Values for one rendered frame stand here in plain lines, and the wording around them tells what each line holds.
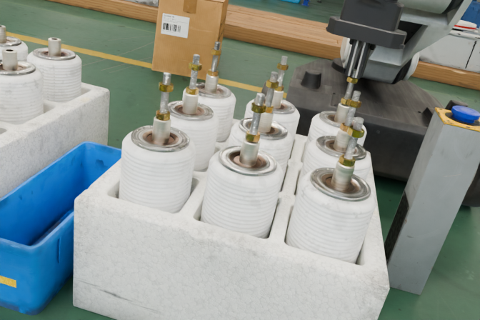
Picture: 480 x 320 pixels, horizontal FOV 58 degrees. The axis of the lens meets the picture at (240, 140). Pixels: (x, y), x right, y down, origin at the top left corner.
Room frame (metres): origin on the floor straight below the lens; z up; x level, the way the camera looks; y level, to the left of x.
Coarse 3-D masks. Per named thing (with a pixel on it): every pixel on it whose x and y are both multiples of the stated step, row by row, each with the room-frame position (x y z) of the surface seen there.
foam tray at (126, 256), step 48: (96, 192) 0.47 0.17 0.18; (192, 192) 0.51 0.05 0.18; (288, 192) 0.56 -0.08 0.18; (96, 240) 0.44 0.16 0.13; (144, 240) 0.43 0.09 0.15; (192, 240) 0.42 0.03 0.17; (240, 240) 0.42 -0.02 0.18; (96, 288) 0.44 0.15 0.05; (144, 288) 0.43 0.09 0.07; (192, 288) 0.42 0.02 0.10; (240, 288) 0.41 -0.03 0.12; (288, 288) 0.40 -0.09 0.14; (336, 288) 0.40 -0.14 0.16; (384, 288) 0.39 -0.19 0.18
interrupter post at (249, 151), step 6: (246, 144) 0.48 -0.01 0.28; (252, 144) 0.48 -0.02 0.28; (258, 144) 0.48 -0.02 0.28; (246, 150) 0.48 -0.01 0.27; (252, 150) 0.48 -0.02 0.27; (258, 150) 0.49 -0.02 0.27; (240, 156) 0.49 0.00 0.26; (246, 156) 0.48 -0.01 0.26; (252, 156) 0.48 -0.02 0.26; (246, 162) 0.48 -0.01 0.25; (252, 162) 0.48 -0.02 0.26
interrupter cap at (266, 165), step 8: (224, 152) 0.50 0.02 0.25; (232, 152) 0.50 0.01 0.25; (240, 152) 0.51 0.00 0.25; (264, 152) 0.52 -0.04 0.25; (224, 160) 0.48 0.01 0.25; (232, 160) 0.48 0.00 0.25; (256, 160) 0.50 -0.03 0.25; (264, 160) 0.50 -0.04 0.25; (272, 160) 0.50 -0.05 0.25; (232, 168) 0.46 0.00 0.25; (240, 168) 0.46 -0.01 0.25; (248, 168) 0.47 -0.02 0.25; (256, 168) 0.47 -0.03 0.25; (264, 168) 0.48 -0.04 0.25; (272, 168) 0.48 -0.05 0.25
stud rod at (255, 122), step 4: (256, 96) 0.49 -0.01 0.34; (260, 96) 0.49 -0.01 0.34; (264, 96) 0.49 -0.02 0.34; (256, 100) 0.49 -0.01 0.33; (260, 100) 0.49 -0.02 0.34; (256, 104) 0.49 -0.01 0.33; (260, 104) 0.49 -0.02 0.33; (252, 116) 0.49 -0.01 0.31; (256, 116) 0.49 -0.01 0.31; (260, 116) 0.49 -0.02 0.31; (252, 120) 0.49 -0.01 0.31; (256, 120) 0.49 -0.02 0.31; (252, 124) 0.49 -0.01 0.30; (256, 124) 0.49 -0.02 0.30; (252, 128) 0.49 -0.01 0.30; (256, 128) 0.49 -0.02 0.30; (252, 132) 0.49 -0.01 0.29; (256, 132) 0.49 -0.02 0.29
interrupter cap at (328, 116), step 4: (324, 112) 0.73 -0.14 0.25; (328, 112) 0.74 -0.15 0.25; (332, 112) 0.74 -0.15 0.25; (320, 116) 0.70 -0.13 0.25; (324, 116) 0.71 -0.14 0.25; (328, 116) 0.71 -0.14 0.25; (332, 116) 0.72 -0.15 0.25; (324, 120) 0.69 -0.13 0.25; (328, 120) 0.70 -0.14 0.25; (332, 120) 0.71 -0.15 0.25; (332, 124) 0.68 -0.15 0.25; (336, 124) 0.68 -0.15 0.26; (340, 124) 0.68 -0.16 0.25; (352, 124) 0.70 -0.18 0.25
